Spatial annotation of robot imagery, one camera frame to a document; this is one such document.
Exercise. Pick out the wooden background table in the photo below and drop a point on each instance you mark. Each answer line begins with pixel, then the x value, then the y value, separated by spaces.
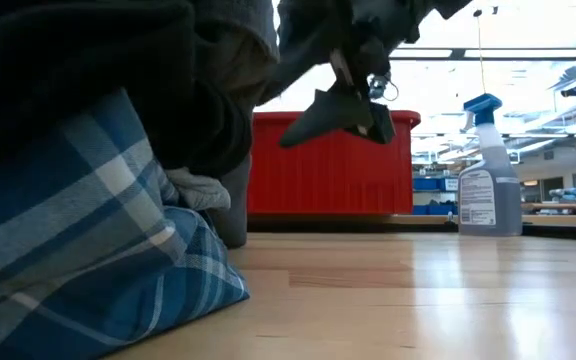
pixel 568 220

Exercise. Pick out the horizontal overhead frame bar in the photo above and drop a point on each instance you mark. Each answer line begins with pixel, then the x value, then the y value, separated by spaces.
pixel 458 53

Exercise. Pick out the small black ceiling device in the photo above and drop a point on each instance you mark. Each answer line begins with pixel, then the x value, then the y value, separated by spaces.
pixel 571 90

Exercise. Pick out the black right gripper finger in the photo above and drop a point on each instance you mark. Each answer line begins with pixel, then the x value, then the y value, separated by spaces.
pixel 333 115
pixel 382 125

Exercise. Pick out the blue plaid cloth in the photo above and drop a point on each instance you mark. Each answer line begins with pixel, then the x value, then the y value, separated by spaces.
pixel 68 250

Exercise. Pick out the clear spray bottle blue trigger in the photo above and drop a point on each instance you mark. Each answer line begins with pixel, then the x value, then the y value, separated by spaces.
pixel 490 200

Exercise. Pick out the black garment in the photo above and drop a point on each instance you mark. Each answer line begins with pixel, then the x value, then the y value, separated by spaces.
pixel 68 60

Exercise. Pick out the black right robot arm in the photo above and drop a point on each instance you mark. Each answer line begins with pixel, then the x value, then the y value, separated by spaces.
pixel 383 12

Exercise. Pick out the red plastic bin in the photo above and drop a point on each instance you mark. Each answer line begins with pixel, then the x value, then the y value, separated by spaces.
pixel 328 180

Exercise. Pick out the blue storage bin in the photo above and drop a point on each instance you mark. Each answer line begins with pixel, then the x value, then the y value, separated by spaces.
pixel 430 209
pixel 428 184

